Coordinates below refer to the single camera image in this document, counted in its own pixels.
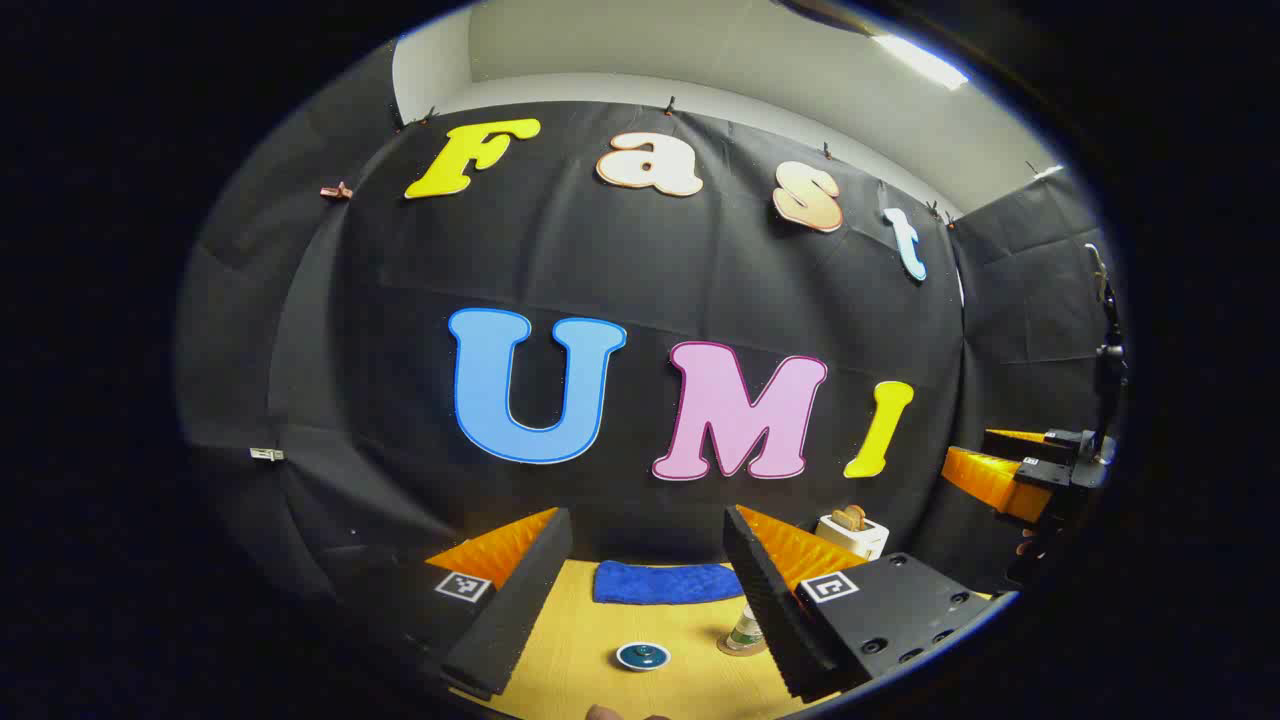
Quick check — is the clear plastic water bottle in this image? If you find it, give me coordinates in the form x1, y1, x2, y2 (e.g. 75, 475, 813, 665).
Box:
725, 600, 766, 653

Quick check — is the white teacup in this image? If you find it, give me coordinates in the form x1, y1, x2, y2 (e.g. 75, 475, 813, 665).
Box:
615, 641, 672, 674

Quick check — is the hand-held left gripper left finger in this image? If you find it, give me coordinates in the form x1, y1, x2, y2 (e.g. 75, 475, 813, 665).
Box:
345, 506, 574, 701

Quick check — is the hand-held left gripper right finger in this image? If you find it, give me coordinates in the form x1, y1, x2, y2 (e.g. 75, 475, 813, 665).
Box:
722, 504, 1001, 704

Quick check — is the black backdrop cloth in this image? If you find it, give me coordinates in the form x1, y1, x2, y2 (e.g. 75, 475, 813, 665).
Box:
175, 40, 1126, 641

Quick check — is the blue towel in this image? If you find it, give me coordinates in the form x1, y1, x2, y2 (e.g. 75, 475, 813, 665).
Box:
592, 560, 746, 607

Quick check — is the white toaster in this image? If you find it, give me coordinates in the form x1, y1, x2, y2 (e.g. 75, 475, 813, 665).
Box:
815, 510, 891, 561

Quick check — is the ceiling light strip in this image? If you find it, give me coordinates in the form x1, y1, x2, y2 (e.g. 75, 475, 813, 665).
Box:
870, 33, 971, 92

